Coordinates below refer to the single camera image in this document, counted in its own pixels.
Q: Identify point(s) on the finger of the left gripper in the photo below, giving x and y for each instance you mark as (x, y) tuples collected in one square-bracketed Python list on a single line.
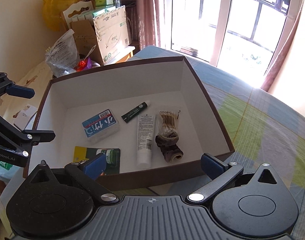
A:
[(35, 136), (9, 87)]

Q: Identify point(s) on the white printed plastic bag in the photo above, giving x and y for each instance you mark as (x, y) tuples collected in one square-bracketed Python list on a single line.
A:
[(63, 56)]

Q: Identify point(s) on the white cream tube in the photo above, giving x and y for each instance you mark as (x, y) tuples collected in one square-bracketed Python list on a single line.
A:
[(145, 133)]

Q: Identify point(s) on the blue floss pick box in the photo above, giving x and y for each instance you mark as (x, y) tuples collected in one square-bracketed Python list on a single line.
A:
[(100, 126)]

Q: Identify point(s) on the plaid tablecloth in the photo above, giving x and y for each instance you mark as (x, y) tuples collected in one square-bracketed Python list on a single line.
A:
[(267, 201)]

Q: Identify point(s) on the light blue tissue pack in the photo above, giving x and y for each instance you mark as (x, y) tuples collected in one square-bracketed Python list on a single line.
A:
[(7, 170)]

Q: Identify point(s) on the yellow plastic bag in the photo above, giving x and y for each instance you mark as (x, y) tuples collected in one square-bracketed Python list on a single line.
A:
[(51, 11)]

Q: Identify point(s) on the cotton swab pack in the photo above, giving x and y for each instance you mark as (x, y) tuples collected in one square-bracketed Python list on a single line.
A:
[(167, 122)]

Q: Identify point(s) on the dark green small tube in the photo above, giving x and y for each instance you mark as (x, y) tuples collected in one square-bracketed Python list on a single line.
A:
[(135, 111)]

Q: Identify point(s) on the green balm blister card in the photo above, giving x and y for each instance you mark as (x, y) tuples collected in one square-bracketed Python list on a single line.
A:
[(95, 162)]

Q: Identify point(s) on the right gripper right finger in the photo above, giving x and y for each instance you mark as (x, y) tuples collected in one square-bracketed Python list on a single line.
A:
[(221, 176)]

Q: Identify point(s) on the purple box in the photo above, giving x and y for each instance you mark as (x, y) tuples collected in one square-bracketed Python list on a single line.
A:
[(87, 64)]

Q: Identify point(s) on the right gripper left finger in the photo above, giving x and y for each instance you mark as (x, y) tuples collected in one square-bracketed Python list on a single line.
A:
[(85, 174)]

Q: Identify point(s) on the brown white storage box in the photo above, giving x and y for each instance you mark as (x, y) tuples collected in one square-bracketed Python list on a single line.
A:
[(167, 82)]

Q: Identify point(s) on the printed cardboard carton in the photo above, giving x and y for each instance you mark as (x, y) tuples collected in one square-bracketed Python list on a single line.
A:
[(111, 32)]

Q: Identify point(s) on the window frame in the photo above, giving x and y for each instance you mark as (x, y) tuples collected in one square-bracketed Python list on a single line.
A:
[(217, 31)]

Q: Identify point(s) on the brown hair scrunchie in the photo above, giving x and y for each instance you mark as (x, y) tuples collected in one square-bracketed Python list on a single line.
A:
[(168, 146)]

